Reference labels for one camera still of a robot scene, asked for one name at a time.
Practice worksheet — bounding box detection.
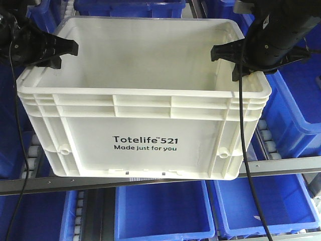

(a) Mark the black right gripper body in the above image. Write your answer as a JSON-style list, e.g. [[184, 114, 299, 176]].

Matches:
[[244, 15, 311, 73]]

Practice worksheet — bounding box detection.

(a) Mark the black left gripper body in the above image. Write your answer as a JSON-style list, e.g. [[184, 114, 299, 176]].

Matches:
[[1, 7, 50, 66]]

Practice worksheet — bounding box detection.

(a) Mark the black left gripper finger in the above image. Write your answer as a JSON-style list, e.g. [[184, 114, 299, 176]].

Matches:
[[36, 56, 62, 69], [47, 34, 78, 58]]

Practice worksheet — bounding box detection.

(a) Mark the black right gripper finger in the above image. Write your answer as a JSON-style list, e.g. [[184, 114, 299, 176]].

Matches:
[[210, 40, 246, 62], [232, 63, 258, 81]]

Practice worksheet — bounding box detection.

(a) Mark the white Totelife plastic bin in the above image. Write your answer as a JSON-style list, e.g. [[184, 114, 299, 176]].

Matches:
[[17, 16, 271, 180]]

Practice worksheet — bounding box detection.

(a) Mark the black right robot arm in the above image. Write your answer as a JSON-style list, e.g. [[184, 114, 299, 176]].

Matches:
[[211, 1, 320, 81]]

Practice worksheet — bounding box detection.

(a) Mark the blue bin with metal parts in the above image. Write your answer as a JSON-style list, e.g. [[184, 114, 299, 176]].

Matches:
[[260, 70, 321, 159]]

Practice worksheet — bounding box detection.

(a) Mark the blue bin top back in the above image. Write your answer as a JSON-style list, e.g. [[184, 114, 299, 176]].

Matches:
[[74, 1, 186, 18]]

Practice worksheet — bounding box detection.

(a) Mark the blue bin lower right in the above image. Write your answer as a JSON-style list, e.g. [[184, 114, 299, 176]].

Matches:
[[207, 174, 320, 239]]

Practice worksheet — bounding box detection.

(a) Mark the blue bin lower middle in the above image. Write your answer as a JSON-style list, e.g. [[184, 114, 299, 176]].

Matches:
[[114, 181, 216, 240]]

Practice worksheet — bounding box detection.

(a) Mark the blue bin lower left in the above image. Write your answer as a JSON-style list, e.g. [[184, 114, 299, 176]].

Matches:
[[9, 191, 78, 240]]

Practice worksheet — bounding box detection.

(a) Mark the black right cable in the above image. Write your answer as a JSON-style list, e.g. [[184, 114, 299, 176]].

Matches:
[[238, 5, 274, 241]]

